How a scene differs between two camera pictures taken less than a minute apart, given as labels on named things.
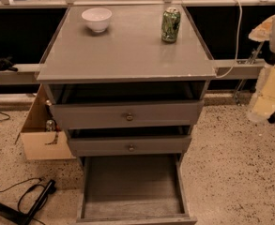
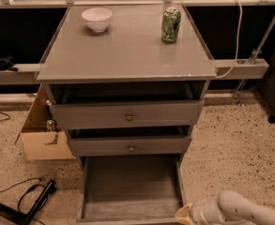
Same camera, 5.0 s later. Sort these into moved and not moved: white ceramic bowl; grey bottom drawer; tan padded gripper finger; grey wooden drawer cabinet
Moved: tan padded gripper finger
Not moved: white ceramic bowl; grey bottom drawer; grey wooden drawer cabinet
